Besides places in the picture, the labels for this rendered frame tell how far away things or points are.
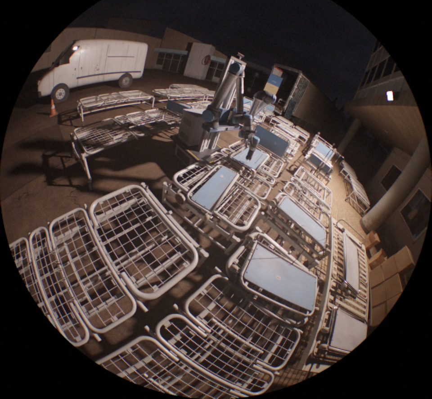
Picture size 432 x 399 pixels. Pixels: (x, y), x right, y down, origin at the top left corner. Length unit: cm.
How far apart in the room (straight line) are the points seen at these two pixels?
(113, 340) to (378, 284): 387
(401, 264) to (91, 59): 1052
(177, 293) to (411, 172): 545
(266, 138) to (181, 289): 266
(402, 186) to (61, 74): 1125
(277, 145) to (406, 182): 391
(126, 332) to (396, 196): 567
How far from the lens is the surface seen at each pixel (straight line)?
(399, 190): 513
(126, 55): 847
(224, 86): 169
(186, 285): 154
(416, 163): 523
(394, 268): 361
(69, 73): 740
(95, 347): 170
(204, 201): 134
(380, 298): 358
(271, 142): 292
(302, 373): 232
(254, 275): 112
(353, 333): 179
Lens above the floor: 151
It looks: 39 degrees down
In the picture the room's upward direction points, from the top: 23 degrees clockwise
